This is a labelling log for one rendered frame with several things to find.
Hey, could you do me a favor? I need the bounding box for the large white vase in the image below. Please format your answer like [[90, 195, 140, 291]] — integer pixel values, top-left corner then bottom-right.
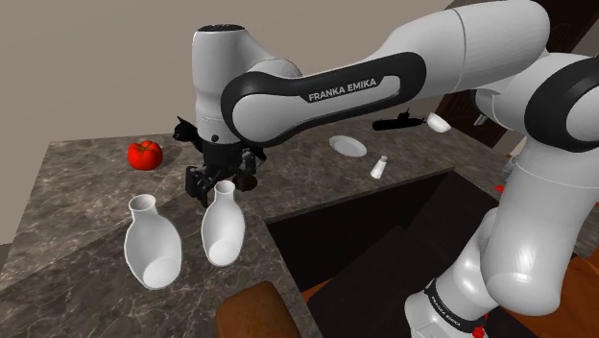
[[123, 193, 183, 290]]

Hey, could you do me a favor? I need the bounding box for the white salt shaker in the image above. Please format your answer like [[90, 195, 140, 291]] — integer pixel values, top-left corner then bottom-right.
[[369, 155, 389, 180]]

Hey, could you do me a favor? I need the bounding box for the red tomato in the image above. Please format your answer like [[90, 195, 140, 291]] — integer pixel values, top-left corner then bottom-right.
[[127, 139, 164, 172]]

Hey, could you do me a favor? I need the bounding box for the black cat figure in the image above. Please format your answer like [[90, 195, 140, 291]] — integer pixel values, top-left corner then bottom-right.
[[172, 115, 205, 153]]

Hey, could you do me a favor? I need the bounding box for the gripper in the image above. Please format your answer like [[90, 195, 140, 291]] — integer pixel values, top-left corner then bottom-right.
[[184, 140, 269, 208]]

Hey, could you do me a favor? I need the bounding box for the small white vase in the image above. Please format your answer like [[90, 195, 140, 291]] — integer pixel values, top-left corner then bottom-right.
[[201, 180, 247, 269]]

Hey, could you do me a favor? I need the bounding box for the brown rounded object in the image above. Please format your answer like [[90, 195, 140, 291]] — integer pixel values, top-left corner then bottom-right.
[[215, 279, 302, 338]]

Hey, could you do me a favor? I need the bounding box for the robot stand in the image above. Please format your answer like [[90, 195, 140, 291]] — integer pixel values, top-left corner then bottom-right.
[[306, 171, 539, 338]]

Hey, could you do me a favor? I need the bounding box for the white plate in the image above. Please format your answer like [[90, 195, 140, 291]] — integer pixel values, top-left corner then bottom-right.
[[328, 134, 369, 158]]

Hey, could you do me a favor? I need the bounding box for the white bowl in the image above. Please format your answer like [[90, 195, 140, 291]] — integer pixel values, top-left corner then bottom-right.
[[425, 111, 453, 134]]

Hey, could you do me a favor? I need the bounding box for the black submarine toy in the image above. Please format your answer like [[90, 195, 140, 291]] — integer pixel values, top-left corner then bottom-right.
[[371, 108, 427, 133]]

